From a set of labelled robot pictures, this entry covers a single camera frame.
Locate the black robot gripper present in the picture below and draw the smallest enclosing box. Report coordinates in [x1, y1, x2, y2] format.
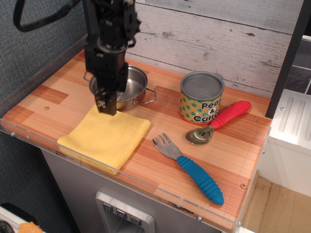
[85, 38, 129, 116]

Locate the small stainless steel pan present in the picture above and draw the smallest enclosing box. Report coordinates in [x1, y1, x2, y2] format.
[84, 65, 157, 111]

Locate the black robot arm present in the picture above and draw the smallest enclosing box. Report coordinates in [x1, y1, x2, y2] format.
[83, 0, 141, 115]

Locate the yellow folded cloth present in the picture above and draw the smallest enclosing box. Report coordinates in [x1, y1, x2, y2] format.
[57, 106, 151, 175]

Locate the peas and carrots toy can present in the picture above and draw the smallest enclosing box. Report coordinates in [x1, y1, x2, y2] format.
[179, 71, 225, 125]

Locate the clear acrylic edge guard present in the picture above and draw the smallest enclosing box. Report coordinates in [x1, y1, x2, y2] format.
[0, 119, 241, 233]

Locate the grey toy fridge dispenser panel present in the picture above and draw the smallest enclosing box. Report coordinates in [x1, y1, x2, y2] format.
[95, 191, 156, 233]

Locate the orange black object corner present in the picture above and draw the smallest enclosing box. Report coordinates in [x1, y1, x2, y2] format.
[0, 203, 44, 233]

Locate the white toy sink unit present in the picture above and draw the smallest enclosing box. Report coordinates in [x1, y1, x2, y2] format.
[257, 90, 311, 196]

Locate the blue handled fork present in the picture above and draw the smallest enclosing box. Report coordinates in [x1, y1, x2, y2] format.
[153, 133, 225, 206]

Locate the red handled spoon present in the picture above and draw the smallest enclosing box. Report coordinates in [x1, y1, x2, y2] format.
[185, 100, 251, 145]

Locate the black cable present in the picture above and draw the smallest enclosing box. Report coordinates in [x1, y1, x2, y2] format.
[12, 0, 82, 33]

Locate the dark right vertical post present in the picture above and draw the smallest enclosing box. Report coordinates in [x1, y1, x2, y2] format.
[265, 0, 311, 119]

